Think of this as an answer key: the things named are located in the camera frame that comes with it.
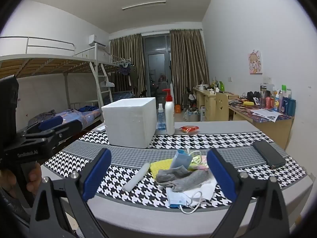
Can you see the white air conditioner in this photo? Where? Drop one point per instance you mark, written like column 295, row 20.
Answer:
column 95, row 39

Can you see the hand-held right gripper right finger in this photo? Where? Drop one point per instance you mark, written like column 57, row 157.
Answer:
column 220, row 176

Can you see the yellow desk item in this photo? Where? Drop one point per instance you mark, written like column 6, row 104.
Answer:
column 249, row 103

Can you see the pink cartoon wall poster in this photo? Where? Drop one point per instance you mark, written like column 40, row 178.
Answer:
column 255, row 63

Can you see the yellow foam fruit net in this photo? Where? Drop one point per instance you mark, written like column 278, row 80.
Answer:
column 161, row 165

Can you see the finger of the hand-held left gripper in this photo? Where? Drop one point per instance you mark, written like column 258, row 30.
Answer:
column 66, row 130
column 50, row 123

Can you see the ceiling tube light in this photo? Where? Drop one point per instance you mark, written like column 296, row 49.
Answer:
column 143, row 5

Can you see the black folding chair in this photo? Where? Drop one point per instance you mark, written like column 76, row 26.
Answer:
column 143, row 93

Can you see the person's left hand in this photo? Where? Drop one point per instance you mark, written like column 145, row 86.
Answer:
column 34, row 178

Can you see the wooden smiley chair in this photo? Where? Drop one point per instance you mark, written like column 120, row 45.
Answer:
column 221, row 106

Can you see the blue plaid bedding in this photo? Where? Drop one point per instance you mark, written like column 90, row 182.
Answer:
column 122, row 95

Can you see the dark hanging garment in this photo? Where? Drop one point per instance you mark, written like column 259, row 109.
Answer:
column 125, row 69

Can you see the row of toiletry bottles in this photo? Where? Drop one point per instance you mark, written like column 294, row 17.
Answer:
column 284, row 104

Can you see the blue clothes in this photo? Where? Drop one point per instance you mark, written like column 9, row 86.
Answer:
column 88, row 108

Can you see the grey bucket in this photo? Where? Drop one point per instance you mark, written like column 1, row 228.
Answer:
column 192, row 115

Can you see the green tissue packet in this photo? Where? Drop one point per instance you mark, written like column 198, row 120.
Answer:
column 198, row 162

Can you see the white face mask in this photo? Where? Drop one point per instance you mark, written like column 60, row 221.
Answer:
column 206, row 193

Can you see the white bunk ladder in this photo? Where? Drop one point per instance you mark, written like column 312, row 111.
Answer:
column 101, row 89

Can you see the white wall socket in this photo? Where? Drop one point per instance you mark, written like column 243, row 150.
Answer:
column 267, row 79

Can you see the light blue packet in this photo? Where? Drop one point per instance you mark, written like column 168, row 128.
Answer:
column 180, row 160

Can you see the black headphones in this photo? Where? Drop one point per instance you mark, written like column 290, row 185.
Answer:
column 252, row 96

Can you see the white red pump bottle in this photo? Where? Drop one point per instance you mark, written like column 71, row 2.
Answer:
column 169, row 116

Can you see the glass balcony door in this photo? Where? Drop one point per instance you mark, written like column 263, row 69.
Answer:
column 157, row 64

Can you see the printed paper sheets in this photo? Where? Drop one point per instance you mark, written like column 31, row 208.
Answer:
column 266, row 114

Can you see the light wooden desk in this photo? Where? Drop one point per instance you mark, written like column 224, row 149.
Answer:
column 209, row 104

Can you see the green desk lamp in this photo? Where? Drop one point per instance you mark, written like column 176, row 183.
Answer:
column 221, row 86

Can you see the orange snack packet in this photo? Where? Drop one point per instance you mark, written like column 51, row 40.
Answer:
column 189, row 129

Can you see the grey purple clothes pile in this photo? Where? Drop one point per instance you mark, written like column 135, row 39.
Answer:
column 42, row 117

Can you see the olive hanging jacket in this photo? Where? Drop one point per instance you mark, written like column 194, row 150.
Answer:
column 133, row 78

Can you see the small clear spray bottle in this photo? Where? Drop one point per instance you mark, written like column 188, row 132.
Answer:
column 161, row 121

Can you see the black smartphone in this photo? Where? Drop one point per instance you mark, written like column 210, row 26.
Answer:
column 268, row 153

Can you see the orange box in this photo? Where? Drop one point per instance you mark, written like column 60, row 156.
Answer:
column 177, row 108

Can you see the metal bunk bed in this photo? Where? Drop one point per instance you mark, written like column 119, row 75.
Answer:
column 116, row 64
column 37, row 64

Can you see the wooden desk with printed mat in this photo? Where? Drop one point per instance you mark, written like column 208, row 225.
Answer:
column 272, row 129

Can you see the white foam tube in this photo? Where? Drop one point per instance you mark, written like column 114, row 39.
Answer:
column 136, row 177

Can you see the white foam box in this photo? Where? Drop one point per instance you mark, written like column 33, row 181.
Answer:
column 128, row 124

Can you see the houndstooth grey tablecloth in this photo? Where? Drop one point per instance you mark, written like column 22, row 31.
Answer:
column 173, row 141

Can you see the grey sock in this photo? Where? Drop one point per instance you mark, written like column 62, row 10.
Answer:
column 188, row 178

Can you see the white blue carton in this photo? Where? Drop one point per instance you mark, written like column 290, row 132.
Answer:
column 202, row 113

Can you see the blue orange striped quilt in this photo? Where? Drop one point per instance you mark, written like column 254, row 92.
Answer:
column 84, row 115

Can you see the brown curtain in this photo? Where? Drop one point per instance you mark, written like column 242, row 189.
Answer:
column 126, row 52
column 188, row 62

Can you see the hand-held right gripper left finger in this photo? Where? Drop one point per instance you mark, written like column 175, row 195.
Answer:
column 97, row 176

